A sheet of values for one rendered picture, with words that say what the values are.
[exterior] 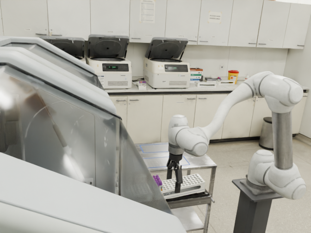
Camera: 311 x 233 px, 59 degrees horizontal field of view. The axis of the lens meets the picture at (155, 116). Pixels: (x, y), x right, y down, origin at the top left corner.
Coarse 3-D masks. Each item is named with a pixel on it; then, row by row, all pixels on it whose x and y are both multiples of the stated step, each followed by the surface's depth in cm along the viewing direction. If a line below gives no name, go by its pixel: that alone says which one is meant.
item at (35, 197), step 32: (32, 64) 89; (96, 96) 99; (0, 160) 31; (0, 192) 27; (32, 192) 29; (64, 192) 33; (96, 192) 37; (0, 224) 25; (32, 224) 26; (64, 224) 28; (96, 224) 30; (128, 224) 34; (160, 224) 38
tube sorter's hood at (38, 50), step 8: (24, 48) 133; (32, 48) 140; (40, 48) 155; (40, 56) 129; (48, 56) 142; (56, 56) 159; (56, 64) 134; (64, 64) 147; (72, 64) 165; (72, 72) 137; (80, 72) 152; (88, 72) 172; (88, 80) 141; (96, 80) 156
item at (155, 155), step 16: (144, 144) 222; (160, 144) 224; (144, 160) 195; (160, 160) 197; (192, 160) 199; (208, 160) 201; (176, 208) 232; (192, 208) 234; (208, 208) 205; (192, 224) 215
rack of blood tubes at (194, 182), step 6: (198, 174) 166; (168, 180) 162; (174, 180) 161; (186, 180) 161; (192, 180) 160; (198, 180) 161; (162, 186) 158; (168, 186) 156; (174, 186) 155; (180, 186) 157; (186, 186) 155; (192, 186) 156; (198, 186) 164; (204, 186) 159; (162, 192) 152; (168, 192) 156; (180, 192) 159; (186, 192) 157; (192, 192) 158; (198, 192) 159; (168, 198) 154
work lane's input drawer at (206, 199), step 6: (204, 192) 162; (174, 198) 155; (180, 198) 156; (186, 198) 157; (192, 198) 157; (198, 198) 158; (204, 198) 160; (210, 198) 161; (168, 204) 153; (174, 204) 155; (180, 204) 156; (186, 204) 157; (192, 204) 158; (198, 204) 160
